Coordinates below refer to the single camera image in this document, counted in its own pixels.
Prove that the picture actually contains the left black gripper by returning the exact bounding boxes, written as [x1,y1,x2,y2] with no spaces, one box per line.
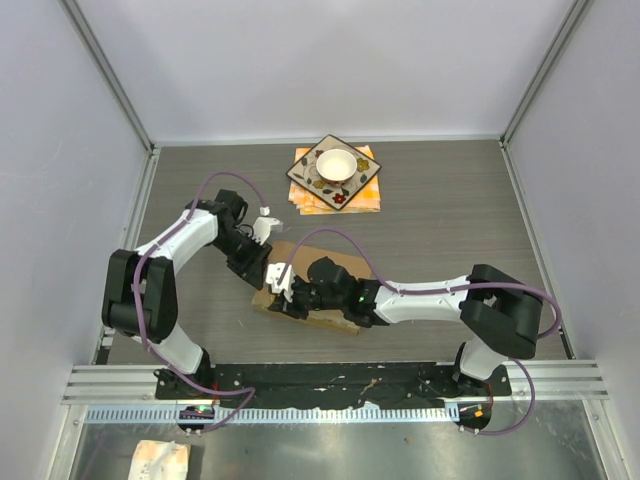
[211,230,272,290]

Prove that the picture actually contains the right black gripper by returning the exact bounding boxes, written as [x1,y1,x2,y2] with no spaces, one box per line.
[270,276,346,319]

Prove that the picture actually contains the brown cardboard express box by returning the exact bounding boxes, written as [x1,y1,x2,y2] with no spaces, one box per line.
[252,241,373,335]

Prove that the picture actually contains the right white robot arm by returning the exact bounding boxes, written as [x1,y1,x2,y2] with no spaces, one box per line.
[265,257,542,395]

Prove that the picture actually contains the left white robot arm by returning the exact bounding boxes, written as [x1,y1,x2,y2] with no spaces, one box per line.
[101,189,282,399]

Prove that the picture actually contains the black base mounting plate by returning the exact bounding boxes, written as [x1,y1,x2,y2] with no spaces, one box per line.
[154,360,512,410]

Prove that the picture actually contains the square floral ceramic plate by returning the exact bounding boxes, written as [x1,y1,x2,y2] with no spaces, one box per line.
[286,134,381,211]

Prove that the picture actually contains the orange checkered folded cloth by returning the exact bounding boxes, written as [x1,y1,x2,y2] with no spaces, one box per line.
[288,145,381,216]

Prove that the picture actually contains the white ceramic bowl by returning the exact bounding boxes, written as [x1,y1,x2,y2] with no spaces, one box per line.
[316,149,357,185]

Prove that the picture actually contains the white orange paper packet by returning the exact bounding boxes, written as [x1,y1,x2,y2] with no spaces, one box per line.
[128,440,191,480]

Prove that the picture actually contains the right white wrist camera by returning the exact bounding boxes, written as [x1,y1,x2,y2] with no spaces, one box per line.
[265,262,295,303]

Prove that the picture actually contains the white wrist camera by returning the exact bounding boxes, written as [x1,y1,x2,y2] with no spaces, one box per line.
[265,262,295,303]
[252,206,284,245]

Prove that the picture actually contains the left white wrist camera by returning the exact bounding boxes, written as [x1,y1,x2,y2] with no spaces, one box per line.
[252,206,284,245]

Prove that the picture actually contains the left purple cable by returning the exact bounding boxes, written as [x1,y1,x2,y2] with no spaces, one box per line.
[134,170,271,434]

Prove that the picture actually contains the purple cable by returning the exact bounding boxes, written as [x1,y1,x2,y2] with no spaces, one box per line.
[277,227,563,436]
[134,170,271,434]

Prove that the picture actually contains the aluminium frame rail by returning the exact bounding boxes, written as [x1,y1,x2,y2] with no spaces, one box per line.
[60,363,166,406]

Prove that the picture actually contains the white slotted cable duct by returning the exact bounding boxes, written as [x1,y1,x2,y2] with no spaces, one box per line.
[85,402,459,425]

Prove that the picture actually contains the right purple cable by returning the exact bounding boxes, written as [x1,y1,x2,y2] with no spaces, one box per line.
[277,227,563,436]

